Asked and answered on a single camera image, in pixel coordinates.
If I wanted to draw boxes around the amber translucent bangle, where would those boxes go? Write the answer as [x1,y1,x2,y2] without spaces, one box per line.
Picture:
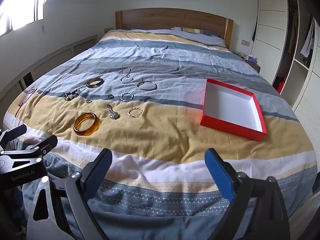
[73,112,101,137]

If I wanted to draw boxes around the brown glossy bangle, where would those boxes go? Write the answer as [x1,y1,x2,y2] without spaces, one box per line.
[86,77,104,89]

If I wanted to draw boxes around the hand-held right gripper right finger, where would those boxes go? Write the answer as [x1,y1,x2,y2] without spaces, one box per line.
[204,148,291,240]

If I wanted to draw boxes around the brown stone bead bracelet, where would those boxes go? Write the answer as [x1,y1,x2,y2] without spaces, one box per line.
[63,88,81,101]

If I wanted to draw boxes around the window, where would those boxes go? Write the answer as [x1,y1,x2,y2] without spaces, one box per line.
[0,0,54,37]

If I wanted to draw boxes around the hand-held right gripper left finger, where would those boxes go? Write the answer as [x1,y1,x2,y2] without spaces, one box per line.
[26,148,113,240]

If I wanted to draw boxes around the white low cabinet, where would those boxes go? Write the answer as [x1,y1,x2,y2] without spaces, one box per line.
[0,35,98,102]

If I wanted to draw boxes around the red shallow box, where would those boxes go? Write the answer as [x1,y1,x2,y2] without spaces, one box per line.
[200,78,267,142]

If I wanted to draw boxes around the wooden nightstand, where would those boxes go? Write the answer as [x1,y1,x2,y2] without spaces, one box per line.
[246,55,262,74]

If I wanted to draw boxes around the blue grey pillow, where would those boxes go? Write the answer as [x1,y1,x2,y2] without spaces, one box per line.
[170,26,227,48]

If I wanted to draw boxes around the striped blue yellow duvet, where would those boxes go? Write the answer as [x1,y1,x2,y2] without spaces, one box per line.
[4,29,318,240]

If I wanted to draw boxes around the brown hanging garment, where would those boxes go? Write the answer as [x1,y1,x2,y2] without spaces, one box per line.
[289,8,300,53]

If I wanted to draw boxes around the striped hanging shirt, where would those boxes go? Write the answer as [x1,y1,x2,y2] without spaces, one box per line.
[299,17,316,58]

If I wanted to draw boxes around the silver chain link bracelet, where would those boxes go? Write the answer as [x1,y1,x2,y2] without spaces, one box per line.
[106,103,120,120]

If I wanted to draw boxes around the pink smartphone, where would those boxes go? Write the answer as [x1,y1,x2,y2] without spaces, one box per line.
[14,87,38,117]

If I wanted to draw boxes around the white wardrobe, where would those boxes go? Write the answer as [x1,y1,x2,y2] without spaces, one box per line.
[251,0,320,112]

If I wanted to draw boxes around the large thin silver bangle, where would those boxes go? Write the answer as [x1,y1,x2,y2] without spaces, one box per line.
[136,80,158,91]

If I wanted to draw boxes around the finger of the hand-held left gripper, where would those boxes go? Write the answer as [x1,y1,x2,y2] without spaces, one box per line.
[5,135,58,157]
[0,124,27,153]

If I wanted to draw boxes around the wooden headboard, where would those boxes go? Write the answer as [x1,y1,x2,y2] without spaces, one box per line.
[115,8,234,49]

